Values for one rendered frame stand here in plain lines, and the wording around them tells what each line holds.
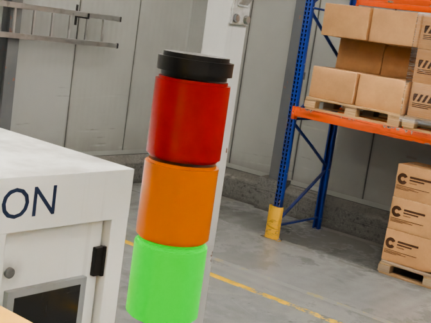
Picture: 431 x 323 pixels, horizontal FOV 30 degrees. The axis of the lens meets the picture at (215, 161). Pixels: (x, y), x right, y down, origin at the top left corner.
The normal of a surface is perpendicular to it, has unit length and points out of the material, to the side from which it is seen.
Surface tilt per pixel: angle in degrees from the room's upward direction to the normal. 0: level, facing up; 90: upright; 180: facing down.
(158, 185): 90
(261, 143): 90
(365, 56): 89
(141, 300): 90
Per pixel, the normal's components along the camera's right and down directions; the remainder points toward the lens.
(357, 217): -0.61, 0.04
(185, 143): -0.03, 0.16
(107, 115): 0.77, 0.21
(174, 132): -0.28, 0.12
